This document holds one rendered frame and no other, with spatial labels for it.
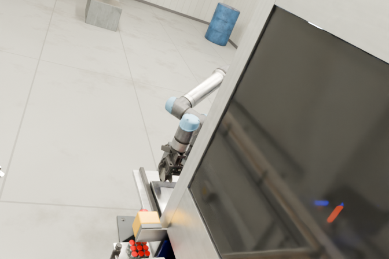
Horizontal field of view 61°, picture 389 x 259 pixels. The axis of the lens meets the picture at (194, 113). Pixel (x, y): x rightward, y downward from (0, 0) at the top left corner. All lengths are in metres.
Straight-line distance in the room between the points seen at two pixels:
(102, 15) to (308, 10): 5.91
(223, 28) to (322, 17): 7.98
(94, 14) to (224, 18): 3.49
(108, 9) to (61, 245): 4.87
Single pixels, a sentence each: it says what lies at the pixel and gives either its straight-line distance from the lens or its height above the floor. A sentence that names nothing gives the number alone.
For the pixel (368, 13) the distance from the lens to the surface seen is 0.66.
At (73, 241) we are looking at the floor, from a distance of 2.39.
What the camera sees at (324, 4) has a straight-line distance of 0.73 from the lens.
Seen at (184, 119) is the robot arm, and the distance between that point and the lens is 1.31.
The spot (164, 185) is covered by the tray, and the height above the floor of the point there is 0.89.
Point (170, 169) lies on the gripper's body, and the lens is 1.41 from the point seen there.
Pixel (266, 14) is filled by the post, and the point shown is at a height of 1.77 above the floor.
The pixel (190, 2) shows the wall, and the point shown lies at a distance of 10.59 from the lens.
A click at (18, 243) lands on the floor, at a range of 2.36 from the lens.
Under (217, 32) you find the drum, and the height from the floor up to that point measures 0.29.
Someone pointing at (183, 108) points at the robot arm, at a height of 1.24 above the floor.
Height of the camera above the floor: 1.84
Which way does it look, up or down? 24 degrees down
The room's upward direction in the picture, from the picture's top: 23 degrees clockwise
